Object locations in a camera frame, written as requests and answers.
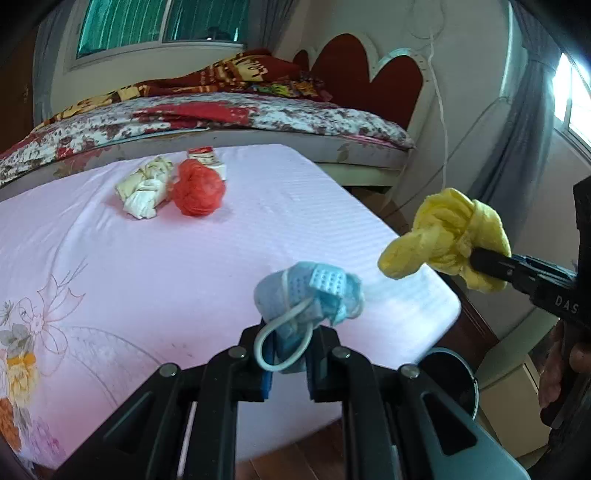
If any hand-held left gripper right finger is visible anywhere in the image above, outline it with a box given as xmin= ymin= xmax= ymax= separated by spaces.
xmin=305 ymin=325 xmax=532 ymax=480

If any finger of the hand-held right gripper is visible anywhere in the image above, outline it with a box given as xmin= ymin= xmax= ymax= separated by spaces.
xmin=470 ymin=248 xmax=536 ymax=289

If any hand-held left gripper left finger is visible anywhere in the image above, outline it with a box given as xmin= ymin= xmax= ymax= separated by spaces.
xmin=51 ymin=325 xmax=278 ymax=480

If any yellow cloth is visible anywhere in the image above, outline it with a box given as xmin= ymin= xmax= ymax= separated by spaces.
xmin=378 ymin=187 xmax=512 ymax=292

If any light blue face mask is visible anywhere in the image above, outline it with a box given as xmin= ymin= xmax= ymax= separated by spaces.
xmin=254 ymin=261 xmax=365 ymax=374

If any black trash bin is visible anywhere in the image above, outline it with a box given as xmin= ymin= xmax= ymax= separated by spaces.
xmin=422 ymin=348 xmax=481 ymax=421

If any person's right hand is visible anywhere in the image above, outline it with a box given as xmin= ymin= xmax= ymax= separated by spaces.
xmin=539 ymin=323 xmax=591 ymax=411

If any blue-grey patterned curtain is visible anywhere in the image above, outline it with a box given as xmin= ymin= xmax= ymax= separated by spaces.
xmin=471 ymin=0 xmax=561 ymax=210

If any pink embroidered tablecloth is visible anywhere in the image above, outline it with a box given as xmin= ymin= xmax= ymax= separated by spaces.
xmin=0 ymin=144 xmax=462 ymax=467

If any bright side window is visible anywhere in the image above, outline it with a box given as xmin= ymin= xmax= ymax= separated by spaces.
xmin=551 ymin=51 xmax=591 ymax=153

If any red crumpled plastic bag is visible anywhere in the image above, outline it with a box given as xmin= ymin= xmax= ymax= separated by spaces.
xmin=172 ymin=159 xmax=226 ymax=217

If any white cream rolled cloth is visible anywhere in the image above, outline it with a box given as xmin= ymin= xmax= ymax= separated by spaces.
xmin=115 ymin=155 xmax=175 ymax=220

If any bed with red headboard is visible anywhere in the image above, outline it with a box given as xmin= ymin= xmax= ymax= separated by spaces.
xmin=0 ymin=33 xmax=426 ymax=195

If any floral bed sheet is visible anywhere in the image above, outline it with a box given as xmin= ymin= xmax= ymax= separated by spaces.
xmin=0 ymin=91 xmax=415 ymax=185

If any red patterned blanket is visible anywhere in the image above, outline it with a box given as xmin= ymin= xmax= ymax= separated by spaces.
xmin=37 ymin=48 xmax=331 ymax=132

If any grey curtain beside window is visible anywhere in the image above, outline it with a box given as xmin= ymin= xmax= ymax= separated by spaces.
xmin=261 ymin=0 xmax=301 ymax=51

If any wooden door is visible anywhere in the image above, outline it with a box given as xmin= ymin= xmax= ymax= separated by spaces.
xmin=0 ymin=46 xmax=38 ymax=153

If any window with green glass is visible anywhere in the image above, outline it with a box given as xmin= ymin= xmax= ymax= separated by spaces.
xmin=76 ymin=0 xmax=245 ymax=61

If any grey curtain beside door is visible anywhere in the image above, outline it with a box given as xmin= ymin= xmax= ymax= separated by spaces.
xmin=34 ymin=9 xmax=61 ymax=125

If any white hanging cable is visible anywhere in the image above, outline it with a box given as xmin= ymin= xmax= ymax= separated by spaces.
xmin=427 ymin=28 xmax=451 ymax=204

